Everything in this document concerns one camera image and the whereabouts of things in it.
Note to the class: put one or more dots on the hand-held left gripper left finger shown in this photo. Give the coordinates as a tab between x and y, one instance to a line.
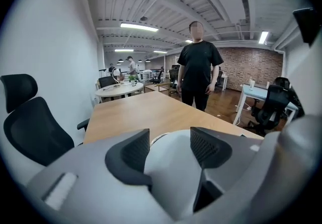
95	167

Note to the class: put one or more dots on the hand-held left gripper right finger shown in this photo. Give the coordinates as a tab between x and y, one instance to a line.
221	150

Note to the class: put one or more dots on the white rectangular desk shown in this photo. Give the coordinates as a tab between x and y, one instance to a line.
254	94

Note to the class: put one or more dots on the white bottle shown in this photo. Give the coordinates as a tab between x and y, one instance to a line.
251	85

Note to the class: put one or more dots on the black office chair with headrest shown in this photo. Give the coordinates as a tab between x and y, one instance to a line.
32	130

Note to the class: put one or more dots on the round white table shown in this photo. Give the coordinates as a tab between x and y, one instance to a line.
118	90

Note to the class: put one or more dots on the black mesh chair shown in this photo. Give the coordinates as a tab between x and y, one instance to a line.
107	81

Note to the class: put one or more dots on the white curved desk lamp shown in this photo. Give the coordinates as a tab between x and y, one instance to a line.
116	78

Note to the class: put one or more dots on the small green potted plant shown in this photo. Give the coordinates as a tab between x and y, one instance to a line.
131	78

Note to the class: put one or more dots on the black pendant lamp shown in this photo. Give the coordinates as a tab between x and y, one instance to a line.
148	60
120	60

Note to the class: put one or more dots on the long ceiling light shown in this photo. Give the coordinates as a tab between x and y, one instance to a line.
138	27
124	50
263	37

